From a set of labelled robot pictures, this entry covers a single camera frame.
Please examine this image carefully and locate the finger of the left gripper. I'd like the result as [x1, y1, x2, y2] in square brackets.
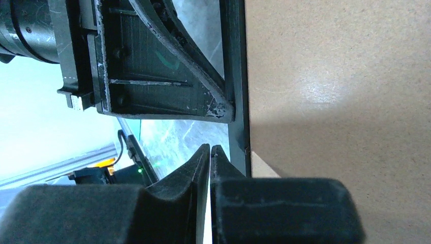
[96, 1, 235, 124]
[151, 1, 225, 93]

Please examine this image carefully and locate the black picture frame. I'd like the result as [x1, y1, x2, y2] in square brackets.
[220, 1, 252, 177]

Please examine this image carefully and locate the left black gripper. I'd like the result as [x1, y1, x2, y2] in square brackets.
[1, 1, 101, 110]

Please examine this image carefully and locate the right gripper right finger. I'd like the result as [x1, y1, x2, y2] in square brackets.
[210, 145, 365, 243]

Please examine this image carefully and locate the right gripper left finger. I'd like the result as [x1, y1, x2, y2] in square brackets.
[1, 144, 210, 243]

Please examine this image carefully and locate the brown backing board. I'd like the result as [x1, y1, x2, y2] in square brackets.
[245, 1, 430, 243]

